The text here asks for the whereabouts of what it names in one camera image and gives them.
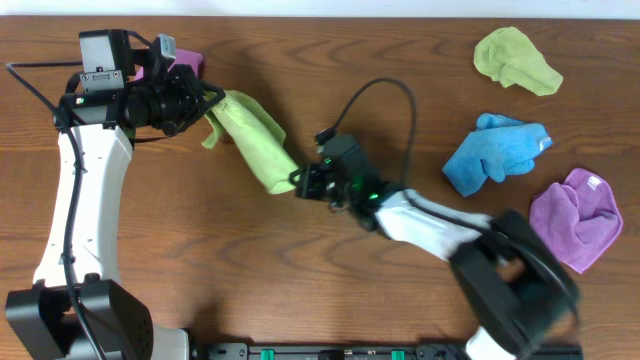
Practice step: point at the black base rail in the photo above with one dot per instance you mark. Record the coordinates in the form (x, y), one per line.
(242, 351)

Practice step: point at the crumpled purple cloth right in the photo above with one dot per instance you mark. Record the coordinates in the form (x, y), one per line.
(577, 219)

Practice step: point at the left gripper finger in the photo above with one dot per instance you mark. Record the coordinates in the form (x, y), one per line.
(174, 124)
(200, 95)

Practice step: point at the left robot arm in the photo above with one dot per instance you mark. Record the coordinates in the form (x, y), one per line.
(76, 307)

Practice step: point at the crumpled green cloth top right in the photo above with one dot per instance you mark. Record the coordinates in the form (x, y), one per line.
(508, 56)

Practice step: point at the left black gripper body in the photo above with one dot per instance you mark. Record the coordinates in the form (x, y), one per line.
(175, 102)

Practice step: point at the large green cloth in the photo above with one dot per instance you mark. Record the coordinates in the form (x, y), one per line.
(258, 137)

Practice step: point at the folded purple cloth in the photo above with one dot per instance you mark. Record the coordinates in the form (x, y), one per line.
(187, 59)

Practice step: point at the blue cloth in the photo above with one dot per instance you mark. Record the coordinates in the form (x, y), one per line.
(499, 147)

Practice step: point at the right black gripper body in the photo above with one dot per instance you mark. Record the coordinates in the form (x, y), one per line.
(323, 188)

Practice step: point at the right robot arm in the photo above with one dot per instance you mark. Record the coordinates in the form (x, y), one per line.
(513, 284)

